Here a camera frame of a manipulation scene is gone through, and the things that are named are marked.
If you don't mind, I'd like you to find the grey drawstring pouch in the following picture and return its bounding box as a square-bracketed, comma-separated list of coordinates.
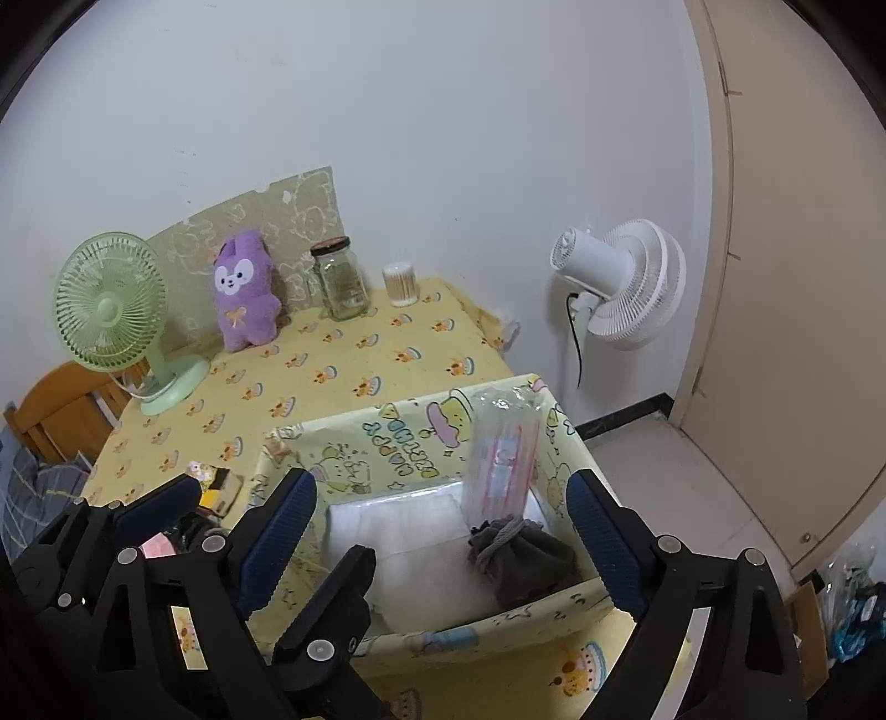
[468, 515, 580, 610]

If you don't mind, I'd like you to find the clear plastic bag pack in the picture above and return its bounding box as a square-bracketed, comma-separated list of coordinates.
[461, 385, 542, 528]

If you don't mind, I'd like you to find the pink paper packet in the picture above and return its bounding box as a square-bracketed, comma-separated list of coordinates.
[140, 532, 177, 559]

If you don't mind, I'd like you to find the grey plaid cloth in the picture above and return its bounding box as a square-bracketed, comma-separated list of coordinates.
[0, 428, 91, 563]

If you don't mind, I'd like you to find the wooden chair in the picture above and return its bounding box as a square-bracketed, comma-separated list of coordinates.
[3, 362, 140, 464]

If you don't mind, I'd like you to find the yellow patterned storage box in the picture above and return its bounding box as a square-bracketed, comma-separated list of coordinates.
[248, 375, 612, 675]

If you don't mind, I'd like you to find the green desk fan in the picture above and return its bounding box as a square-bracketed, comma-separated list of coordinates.
[53, 231, 209, 417]

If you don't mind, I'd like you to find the purple plush bunny toy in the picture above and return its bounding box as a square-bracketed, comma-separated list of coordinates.
[212, 229, 282, 352]

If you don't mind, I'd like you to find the beige door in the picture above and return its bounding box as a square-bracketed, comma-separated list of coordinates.
[673, 2, 884, 576]

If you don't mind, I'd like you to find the glass jar with lid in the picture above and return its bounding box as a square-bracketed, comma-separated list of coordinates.
[311, 235, 369, 321]

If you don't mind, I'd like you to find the yellow cartoon tablecloth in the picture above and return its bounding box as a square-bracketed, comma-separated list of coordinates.
[84, 280, 633, 718]

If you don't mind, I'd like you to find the cotton swab container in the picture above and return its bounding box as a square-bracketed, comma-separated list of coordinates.
[382, 261, 420, 307]

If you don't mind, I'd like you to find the beige patterned cardboard sheet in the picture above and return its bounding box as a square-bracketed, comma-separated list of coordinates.
[148, 167, 344, 312]

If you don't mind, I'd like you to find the white standing fan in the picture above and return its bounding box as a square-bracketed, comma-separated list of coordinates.
[548, 219, 688, 423]

